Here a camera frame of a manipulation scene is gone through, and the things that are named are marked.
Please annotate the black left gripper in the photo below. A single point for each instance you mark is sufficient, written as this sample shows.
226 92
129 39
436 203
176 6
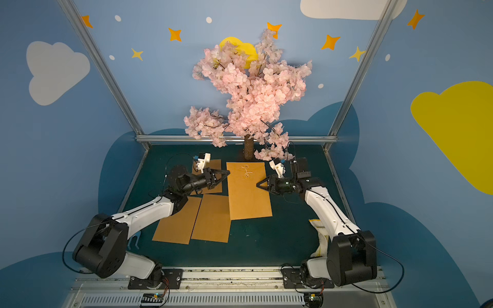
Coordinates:
210 178

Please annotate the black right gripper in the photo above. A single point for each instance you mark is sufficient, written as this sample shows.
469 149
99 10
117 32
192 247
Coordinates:
275 185

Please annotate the brown kraft file bag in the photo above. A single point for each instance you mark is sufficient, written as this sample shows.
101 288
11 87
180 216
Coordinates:
246 201

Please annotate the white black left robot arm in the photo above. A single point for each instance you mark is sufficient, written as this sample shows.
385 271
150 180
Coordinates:
102 248

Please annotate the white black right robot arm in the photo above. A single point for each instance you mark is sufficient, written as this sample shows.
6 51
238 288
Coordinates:
351 255

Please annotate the brown kraft envelope front middle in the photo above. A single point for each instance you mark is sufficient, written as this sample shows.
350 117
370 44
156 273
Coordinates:
213 222

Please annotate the brown kraft envelope front left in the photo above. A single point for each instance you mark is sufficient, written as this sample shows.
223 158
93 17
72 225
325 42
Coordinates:
178 229

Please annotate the white yellow cloth strip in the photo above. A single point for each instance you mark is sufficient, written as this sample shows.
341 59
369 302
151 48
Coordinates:
323 238

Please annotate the blue plastic fork toy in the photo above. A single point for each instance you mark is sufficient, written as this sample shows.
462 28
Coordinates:
133 241

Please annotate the pink cherry blossom tree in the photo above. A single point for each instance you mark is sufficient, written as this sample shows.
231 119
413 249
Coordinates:
259 82

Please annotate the right circuit board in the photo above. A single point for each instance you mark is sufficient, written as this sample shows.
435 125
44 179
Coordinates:
312 300

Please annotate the circuit board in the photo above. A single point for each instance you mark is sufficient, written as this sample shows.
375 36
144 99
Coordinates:
312 300
152 300

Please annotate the left circuit board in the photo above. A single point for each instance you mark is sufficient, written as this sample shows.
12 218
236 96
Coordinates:
152 300

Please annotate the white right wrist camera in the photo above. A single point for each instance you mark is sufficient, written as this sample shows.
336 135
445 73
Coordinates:
278 166

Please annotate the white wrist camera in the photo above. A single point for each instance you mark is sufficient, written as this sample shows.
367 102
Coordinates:
200 161
278 166

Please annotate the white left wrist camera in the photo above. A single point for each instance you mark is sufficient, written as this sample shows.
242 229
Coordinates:
200 161

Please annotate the dark metal tree base plate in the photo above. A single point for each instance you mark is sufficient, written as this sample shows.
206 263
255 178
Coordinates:
241 158

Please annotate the aluminium right corner post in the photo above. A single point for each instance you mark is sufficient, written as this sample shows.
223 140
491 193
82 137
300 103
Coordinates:
374 44

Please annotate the aluminium corner post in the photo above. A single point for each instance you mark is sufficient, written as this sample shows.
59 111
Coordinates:
374 44
71 12

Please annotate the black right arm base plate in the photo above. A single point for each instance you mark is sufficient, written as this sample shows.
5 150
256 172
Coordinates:
297 279

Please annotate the aluminium front rail frame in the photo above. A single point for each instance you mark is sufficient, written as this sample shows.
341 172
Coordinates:
228 286

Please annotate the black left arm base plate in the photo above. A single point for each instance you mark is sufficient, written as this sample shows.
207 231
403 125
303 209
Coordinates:
161 279

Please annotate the aluminium left corner post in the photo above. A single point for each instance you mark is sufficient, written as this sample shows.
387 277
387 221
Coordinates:
71 12

